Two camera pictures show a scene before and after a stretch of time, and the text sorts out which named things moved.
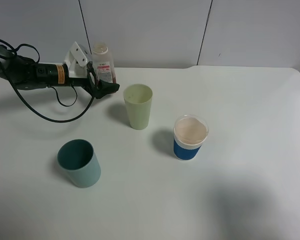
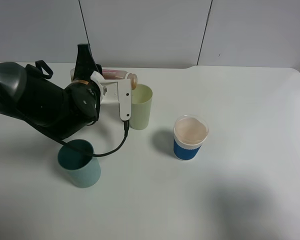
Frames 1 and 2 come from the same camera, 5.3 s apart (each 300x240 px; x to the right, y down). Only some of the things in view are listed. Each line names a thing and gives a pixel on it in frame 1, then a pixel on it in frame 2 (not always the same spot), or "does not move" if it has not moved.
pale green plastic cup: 138,98 does not move
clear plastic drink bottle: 103,63 to 111,74
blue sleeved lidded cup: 190,131 does not move
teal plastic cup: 76,158 does not move
